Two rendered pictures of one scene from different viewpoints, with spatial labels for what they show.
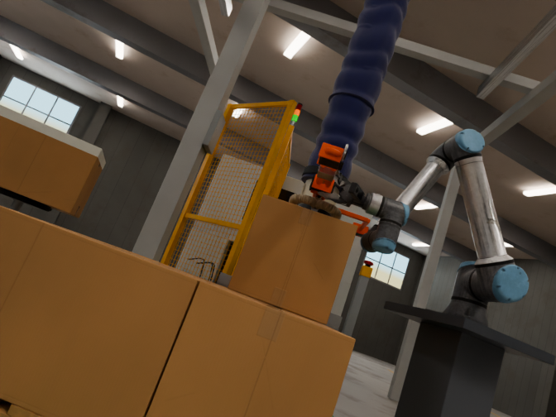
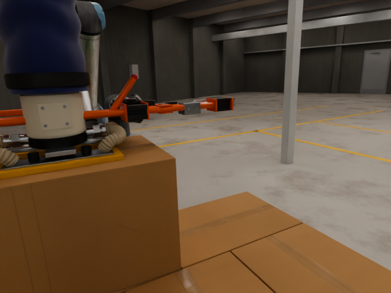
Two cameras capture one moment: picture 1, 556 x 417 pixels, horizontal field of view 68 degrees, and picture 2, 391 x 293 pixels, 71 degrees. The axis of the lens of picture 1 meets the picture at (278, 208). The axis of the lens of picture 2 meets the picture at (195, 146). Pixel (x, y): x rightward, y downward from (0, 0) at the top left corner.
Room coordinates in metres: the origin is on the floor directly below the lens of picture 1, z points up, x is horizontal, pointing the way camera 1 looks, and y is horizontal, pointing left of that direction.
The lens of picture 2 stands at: (2.00, 0.79, 1.19)
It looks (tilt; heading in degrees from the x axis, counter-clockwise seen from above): 15 degrees down; 238
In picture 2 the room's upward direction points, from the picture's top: 2 degrees counter-clockwise
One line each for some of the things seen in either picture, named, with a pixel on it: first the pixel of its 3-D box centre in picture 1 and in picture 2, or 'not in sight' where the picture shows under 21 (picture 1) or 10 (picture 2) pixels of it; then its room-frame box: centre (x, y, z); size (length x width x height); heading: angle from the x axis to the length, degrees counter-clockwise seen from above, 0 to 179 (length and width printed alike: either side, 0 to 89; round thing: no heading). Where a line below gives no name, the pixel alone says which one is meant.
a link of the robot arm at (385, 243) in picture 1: (385, 237); (117, 129); (1.64, -0.45, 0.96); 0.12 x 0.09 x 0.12; 5
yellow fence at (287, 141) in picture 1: (254, 240); not in sight; (4.08, 0.11, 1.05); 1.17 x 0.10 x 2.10; 176
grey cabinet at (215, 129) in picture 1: (214, 132); not in sight; (3.09, 0.68, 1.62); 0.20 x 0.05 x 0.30; 176
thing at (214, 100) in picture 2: (329, 156); (219, 104); (1.31, -0.10, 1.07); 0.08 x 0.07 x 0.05; 175
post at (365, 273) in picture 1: (345, 337); not in sight; (2.82, -0.72, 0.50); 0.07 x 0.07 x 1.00; 86
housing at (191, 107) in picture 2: (327, 171); (189, 107); (1.45, -0.12, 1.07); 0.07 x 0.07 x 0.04; 85
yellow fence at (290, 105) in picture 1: (214, 213); not in sight; (3.34, 0.46, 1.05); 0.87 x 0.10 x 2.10; 48
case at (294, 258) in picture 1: (293, 265); (75, 212); (1.90, -0.16, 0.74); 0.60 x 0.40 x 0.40; 174
